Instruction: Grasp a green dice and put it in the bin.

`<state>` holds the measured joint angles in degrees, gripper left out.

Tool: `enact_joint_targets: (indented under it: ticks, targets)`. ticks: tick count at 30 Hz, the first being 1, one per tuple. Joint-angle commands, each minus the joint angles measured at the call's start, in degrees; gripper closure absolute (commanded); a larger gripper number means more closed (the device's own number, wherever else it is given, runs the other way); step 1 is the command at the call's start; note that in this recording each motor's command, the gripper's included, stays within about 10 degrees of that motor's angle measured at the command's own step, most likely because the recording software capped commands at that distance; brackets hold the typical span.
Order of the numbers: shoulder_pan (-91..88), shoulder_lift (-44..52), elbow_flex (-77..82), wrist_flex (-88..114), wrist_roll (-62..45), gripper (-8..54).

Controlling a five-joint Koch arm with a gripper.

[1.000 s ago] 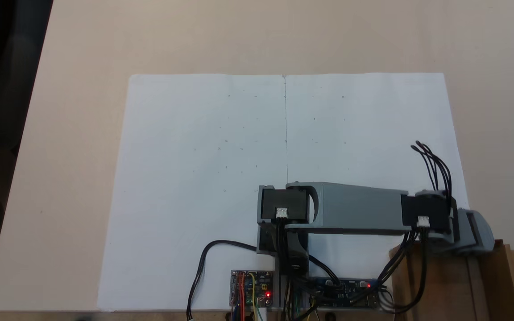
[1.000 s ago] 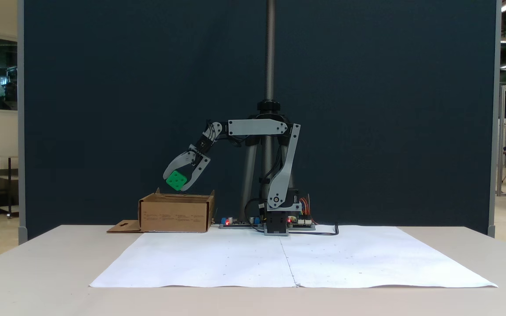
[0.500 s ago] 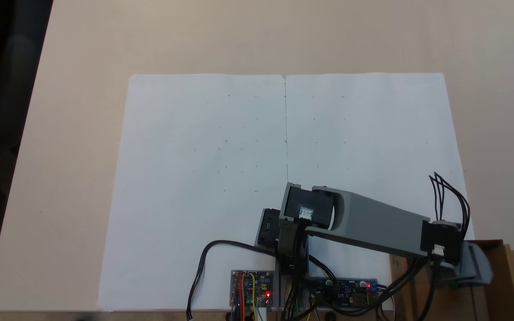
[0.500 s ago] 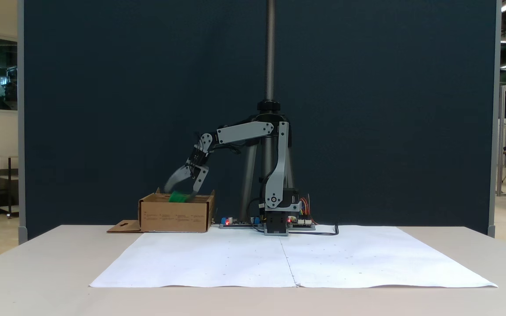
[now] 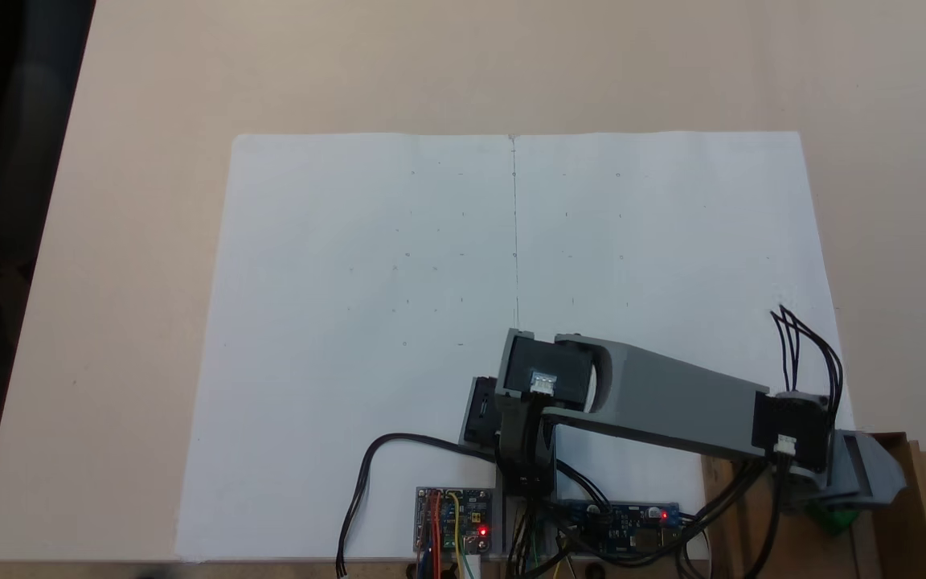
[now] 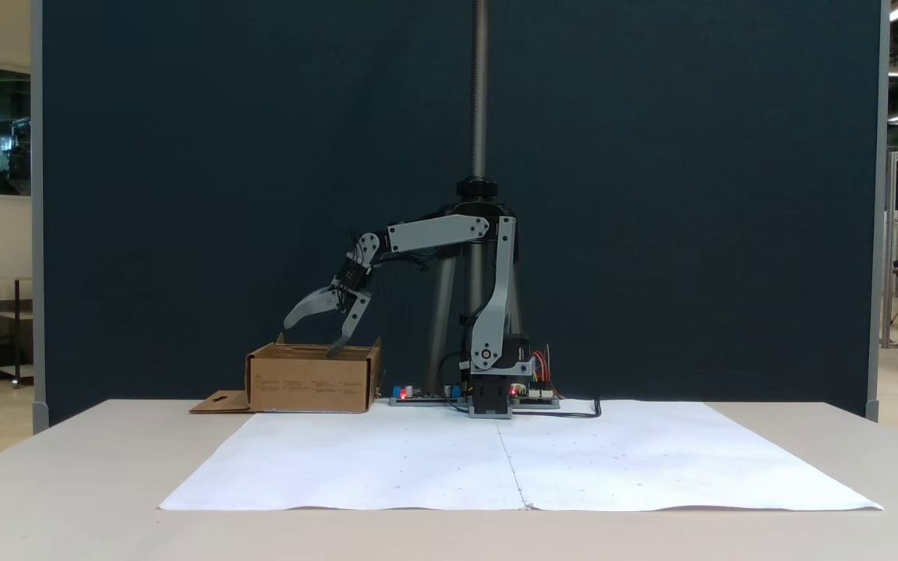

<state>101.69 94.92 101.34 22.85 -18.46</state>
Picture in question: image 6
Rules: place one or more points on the brown cardboard box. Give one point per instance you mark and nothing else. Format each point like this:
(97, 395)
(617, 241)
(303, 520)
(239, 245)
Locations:
(312, 382)

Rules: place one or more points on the thin grey moving gripper finger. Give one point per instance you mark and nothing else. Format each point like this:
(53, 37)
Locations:
(355, 308)

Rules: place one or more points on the dark blue partition panel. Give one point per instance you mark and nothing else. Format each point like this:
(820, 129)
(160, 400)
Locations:
(184, 195)

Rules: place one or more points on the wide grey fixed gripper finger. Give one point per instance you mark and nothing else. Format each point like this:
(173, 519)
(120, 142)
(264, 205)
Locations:
(312, 302)

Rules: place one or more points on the blue circuit board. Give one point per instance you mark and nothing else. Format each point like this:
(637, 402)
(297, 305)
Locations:
(426, 396)

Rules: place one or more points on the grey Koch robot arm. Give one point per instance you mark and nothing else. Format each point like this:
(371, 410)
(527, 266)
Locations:
(433, 232)

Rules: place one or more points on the black tripod with metal pole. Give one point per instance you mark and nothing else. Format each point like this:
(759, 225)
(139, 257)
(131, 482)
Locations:
(480, 117)

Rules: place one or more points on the black shelf cart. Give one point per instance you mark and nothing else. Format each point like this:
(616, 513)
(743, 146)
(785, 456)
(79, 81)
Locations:
(12, 335)

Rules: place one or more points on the white paper sheet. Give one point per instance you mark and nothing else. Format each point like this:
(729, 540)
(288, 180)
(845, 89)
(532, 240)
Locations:
(340, 467)
(691, 467)

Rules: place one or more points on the white framed window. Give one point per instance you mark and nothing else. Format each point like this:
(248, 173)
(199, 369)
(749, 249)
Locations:
(6, 128)

